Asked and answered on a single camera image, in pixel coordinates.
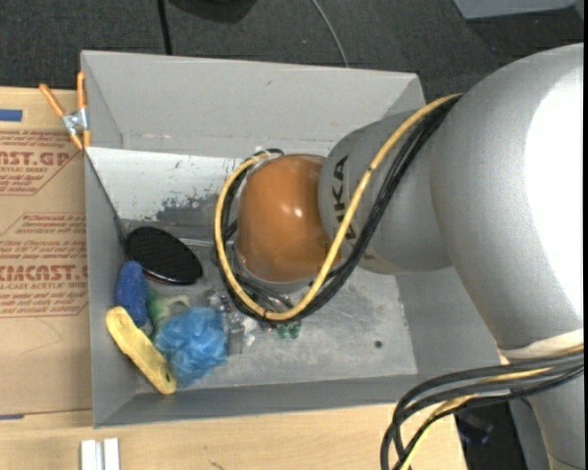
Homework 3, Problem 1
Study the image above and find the blue crumpled plastic bag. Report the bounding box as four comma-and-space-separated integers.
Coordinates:
153, 305, 232, 390

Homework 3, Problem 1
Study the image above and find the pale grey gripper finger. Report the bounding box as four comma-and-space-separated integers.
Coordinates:
243, 315, 260, 348
226, 310, 247, 356

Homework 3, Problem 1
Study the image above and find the blue sponge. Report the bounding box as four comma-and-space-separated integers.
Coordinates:
114, 259, 151, 328

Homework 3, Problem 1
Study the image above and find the brown cardboard board red print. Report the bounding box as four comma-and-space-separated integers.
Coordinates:
0, 84, 95, 421

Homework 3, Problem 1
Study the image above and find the yellow flat plastic tool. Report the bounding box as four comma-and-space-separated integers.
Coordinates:
105, 305, 178, 396

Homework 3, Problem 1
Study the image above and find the black oval disc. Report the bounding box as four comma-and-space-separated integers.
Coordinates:
124, 225, 205, 286

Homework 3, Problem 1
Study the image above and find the green and white toy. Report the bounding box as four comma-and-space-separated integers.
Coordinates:
145, 287, 192, 335

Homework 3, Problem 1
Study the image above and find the grey metal bin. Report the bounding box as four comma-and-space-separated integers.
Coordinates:
79, 50, 507, 429

